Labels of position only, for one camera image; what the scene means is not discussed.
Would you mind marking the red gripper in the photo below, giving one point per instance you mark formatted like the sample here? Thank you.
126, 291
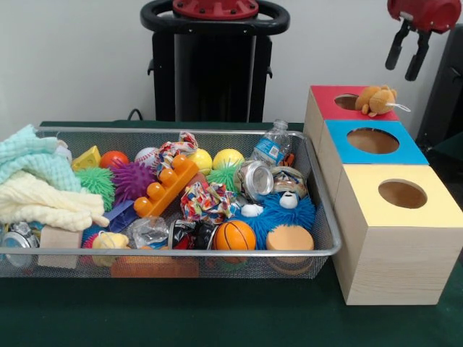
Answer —
427, 14

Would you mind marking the brown plush bear toy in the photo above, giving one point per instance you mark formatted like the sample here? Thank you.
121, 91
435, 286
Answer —
376, 99

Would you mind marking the mint green waffle cloth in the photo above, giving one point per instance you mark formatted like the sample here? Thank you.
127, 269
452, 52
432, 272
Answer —
36, 155

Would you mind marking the cream waffle cloth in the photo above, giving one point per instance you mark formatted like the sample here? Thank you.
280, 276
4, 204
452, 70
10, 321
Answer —
43, 206

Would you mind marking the wooden box with three holes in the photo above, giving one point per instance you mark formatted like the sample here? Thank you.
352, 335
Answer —
398, 267

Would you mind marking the shallow clear mesh bin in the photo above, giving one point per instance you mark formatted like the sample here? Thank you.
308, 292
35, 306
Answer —
253, 269

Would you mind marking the black chair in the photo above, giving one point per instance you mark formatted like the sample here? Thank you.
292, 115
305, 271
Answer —
445, 90

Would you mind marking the dark green table cloth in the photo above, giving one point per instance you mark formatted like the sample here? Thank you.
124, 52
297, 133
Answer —
450, 155
217, 318

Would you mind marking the crushed drink can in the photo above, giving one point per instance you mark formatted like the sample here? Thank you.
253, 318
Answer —
257, 179

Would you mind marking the blue fuzzy monster toy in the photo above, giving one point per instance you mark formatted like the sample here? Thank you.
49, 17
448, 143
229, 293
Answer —
289, 217

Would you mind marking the tan round foam disc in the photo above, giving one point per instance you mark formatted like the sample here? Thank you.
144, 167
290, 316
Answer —
289, 236

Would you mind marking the orange toy basketball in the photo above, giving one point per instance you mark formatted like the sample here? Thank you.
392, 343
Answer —
233, 235

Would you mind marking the orange plastic building block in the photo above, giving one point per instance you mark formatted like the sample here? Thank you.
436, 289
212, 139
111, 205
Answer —
166, 188

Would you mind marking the purple spiky ball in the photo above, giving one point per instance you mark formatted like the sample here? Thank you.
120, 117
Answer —
132, 180

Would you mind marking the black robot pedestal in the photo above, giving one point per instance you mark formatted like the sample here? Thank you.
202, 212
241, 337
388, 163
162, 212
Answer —
217, 72

